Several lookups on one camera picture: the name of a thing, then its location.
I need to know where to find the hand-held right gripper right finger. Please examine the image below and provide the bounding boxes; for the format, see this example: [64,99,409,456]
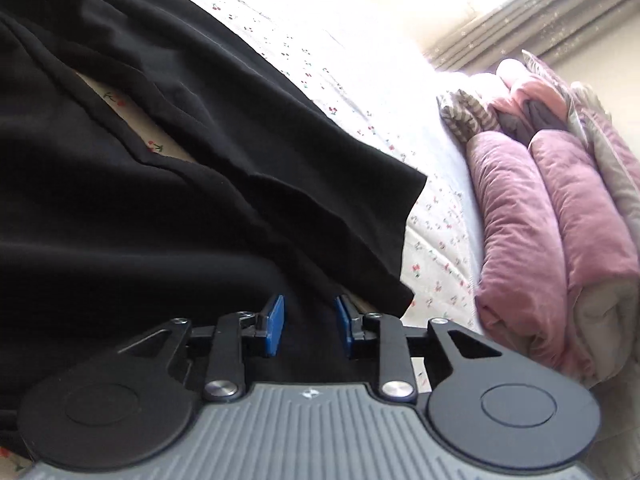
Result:
[333,294,504,405]

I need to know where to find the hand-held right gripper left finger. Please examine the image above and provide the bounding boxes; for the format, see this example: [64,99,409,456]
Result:
[117,294,287,404]

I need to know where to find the black pants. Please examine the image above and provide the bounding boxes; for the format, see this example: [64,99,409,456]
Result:
[0,0,429,461]

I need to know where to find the cherry print bed sheet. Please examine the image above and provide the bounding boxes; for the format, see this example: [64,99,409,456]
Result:
[75,0,488,480]

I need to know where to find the mauve folded quilt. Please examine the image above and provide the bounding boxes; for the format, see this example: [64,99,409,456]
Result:
[469,129,640,387]

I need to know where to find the grey chevron folded blanket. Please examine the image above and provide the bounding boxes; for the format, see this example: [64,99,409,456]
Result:
[436,87,501,143]

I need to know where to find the light pink folded blanket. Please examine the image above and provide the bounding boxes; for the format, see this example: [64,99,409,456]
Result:
[490,57,573,143]

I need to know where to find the beige folded quilt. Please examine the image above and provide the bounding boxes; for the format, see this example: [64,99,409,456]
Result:
[520,49,640,391]

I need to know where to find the grey curtain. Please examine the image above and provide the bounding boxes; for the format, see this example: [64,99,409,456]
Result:
[424,0,637,72]

